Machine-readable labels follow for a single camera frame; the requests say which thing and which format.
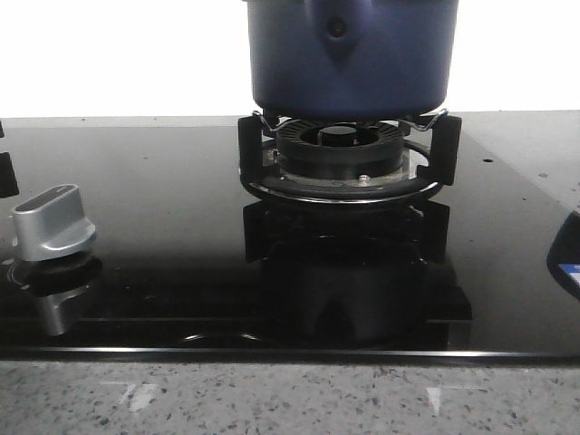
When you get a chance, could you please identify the blue cooking pot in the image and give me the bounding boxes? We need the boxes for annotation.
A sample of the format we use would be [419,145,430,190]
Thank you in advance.
[246,1,459,121]

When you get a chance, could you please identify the right black burner pot support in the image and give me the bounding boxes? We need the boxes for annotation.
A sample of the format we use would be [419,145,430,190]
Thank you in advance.
[237,111,462,207]

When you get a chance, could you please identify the black burner pot support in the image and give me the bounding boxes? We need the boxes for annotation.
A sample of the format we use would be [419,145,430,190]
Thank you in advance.
[237,111,462,207]
[0,117,20,199]

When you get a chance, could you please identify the left black burner pot support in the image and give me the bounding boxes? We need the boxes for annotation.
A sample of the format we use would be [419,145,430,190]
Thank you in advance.
[0,117,20,199]

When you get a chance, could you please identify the right black gas burner head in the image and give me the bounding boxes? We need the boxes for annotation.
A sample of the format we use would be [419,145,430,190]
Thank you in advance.
[276,120,403,179]

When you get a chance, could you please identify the black glass gas cooktop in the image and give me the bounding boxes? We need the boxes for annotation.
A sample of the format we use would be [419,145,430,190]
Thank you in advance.
[1,122,579,364]

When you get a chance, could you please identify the white counter tape marker right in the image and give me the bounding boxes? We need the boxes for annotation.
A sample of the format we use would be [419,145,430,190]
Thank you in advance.
[425,385,490,419]

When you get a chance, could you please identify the white counter tape marker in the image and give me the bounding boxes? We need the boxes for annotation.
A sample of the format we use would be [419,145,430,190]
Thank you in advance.
[101,381,159,412]
[425,385,490,419]

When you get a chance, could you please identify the white counter tape marker left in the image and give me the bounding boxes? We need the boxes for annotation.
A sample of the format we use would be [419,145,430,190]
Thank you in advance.
[101,381,159,412]

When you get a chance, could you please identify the silver right stove knob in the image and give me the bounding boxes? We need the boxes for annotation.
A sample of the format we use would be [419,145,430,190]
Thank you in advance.
[12,184,96,262]

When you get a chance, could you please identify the blue white cooktop sticker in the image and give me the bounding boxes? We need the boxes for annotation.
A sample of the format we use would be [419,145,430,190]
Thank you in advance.
[559,264,580,287]

